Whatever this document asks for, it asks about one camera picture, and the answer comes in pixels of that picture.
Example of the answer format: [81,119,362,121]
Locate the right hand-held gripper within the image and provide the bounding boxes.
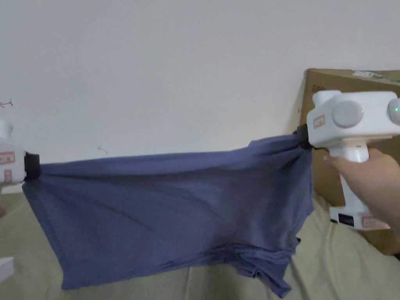
[296,90,400,232]

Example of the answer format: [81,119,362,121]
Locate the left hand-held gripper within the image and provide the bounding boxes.
[0,120,41,276]

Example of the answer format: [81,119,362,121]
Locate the dark blue shirt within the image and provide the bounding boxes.
[23,134,315,299]

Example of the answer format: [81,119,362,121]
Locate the person's right hand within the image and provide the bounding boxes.
[323,148,400,231]

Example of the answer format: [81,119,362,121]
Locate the brown cardboard carton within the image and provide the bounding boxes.
[298,68,400,257]

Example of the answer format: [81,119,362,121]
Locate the bed with beige sheet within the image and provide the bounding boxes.
[0,191,400,300]

